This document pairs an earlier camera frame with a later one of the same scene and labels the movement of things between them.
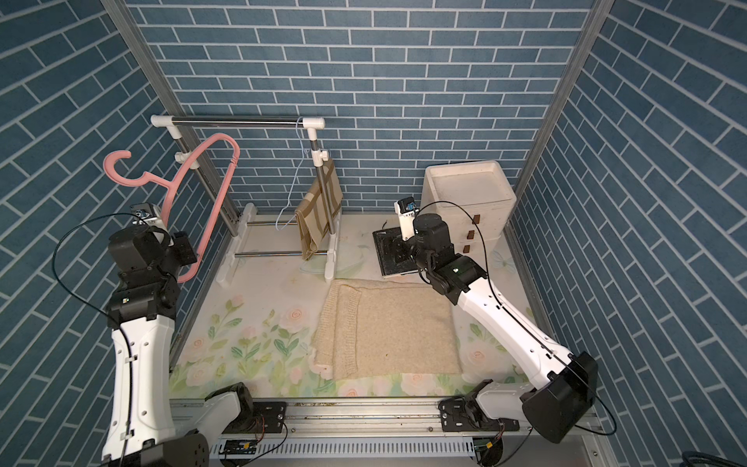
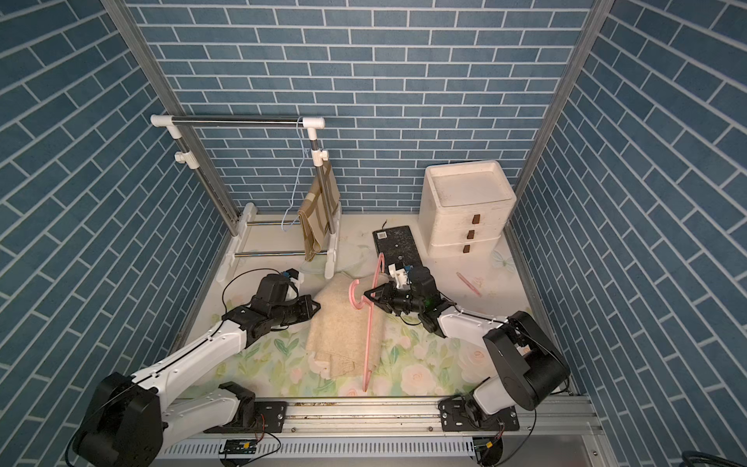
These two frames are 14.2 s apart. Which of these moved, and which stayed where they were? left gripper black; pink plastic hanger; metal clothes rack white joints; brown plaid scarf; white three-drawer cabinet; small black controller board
Moved: left gripper black; pink plastic hanger
Stayed: brown plaid scarf; small black controller board; white three-drawer cabinet; metal clothes rack white joints
